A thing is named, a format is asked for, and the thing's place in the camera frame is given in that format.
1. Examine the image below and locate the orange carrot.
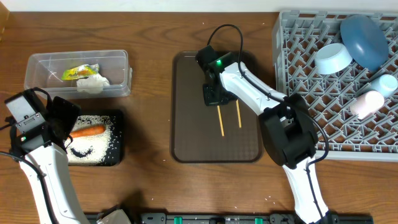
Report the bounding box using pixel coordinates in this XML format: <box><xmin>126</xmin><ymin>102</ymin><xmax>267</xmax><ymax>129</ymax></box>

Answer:
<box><xmin>70</xmin><ymin>125</ymin><xmax>106</xmax><ymax>138</ymax></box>

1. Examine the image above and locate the wooden chopstick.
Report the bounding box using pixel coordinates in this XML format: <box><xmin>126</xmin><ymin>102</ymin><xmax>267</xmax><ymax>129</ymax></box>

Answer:
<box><xmin>236</xmin><ymin>100</ymin><xmax>242</xmax><ymax>128</ymax></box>
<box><xmin>217</xmin><ymin>105</ymin><xmax>224</xmax><ymax>137</ymax></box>

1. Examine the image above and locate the pile of white rice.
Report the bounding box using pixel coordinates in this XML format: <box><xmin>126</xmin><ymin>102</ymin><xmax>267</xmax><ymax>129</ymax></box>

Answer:
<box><xmin>63</xmin><ymin>114</ymin><xmax>122</xmax><ymax>165</ymax></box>

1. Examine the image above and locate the white paper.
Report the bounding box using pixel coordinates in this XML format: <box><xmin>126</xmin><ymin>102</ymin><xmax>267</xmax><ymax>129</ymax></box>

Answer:
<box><xmin>76</xmin><ymin>73</ymin><xmax>110</xmax><ymax>94</ymax></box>

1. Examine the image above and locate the green snack wrapper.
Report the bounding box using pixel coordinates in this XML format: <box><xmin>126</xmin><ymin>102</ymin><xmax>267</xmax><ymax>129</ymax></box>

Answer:
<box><xmin>62</xmin><ymin>64</ymin><xmax>100</xmax><ymax>80</ymax></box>

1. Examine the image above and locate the light blue bowl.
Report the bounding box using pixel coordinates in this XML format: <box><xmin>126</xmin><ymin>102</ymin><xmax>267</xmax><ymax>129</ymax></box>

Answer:
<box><xmin>315</xmin><ymin>43</ymin><xmax>353</xmax><ymax>75</ymax></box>

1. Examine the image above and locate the dark blue plate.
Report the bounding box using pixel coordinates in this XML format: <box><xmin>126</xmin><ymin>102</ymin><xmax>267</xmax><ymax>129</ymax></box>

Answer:
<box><xmin>340</xmin><ymin>14</ymin><xmax>389</xmax><ymax>71</ymax></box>

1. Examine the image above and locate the white plastic cup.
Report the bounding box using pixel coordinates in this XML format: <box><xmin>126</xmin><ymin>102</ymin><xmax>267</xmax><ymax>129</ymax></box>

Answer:
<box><xmin>349</xmin><ymin>90</ymin><xmax>385</xmax><ymax>119</ymax></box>

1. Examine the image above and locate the light blue plastic cup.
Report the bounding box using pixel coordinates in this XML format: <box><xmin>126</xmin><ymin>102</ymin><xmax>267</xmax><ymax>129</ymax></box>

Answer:
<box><xmin>370</xmin><ymin>74</ymin><xmax>398</xmax><ymax>98</ymax></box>

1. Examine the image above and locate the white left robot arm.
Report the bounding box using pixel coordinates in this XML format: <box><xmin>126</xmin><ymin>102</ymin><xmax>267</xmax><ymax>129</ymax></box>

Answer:
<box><xmin>4</xmin><ymin>87</ymin><xmax>89</xmax><ymax>223</ymax></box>

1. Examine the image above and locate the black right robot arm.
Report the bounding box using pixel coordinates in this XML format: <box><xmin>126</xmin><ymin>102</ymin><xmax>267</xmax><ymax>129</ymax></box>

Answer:
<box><xmin>195</xmin><ymin>45</ymin><xmax>329</xmax><ymax>223</ymax></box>

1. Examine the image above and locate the black waste tray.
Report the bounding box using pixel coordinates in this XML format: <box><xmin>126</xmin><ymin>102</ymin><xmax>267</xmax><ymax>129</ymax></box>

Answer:
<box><xmin>62</xmin><ymin>108</ymin><xmax>125</xmax><ymax>167</ymax></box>

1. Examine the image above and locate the grey dishwasher rack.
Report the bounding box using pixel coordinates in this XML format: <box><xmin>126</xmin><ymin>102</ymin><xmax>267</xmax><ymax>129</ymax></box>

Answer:
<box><xmin>272</xmin><ymin>10</ymin><xmax>397</xmax><ymax>162</ymax></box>

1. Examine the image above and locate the clear plastic bin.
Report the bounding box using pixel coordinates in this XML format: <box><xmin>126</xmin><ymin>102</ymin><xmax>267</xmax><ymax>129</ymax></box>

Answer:
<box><xmin>24</xmin><ymin>50</ymin><xmax>132</xmax><ymax>100</ymax></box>

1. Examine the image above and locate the brown serving tray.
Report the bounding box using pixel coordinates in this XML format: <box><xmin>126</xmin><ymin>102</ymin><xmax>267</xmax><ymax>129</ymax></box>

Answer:
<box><xmin>170</xmin><ymin>51</ymin><xmax>264</xmax><ymax>164</ymax></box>

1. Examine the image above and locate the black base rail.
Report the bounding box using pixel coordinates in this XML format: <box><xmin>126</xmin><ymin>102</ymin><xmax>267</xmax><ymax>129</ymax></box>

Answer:
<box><xmin>83</xmin><ymin>212</ymin><xmax>374</xmax><ymax>224</ymax></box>

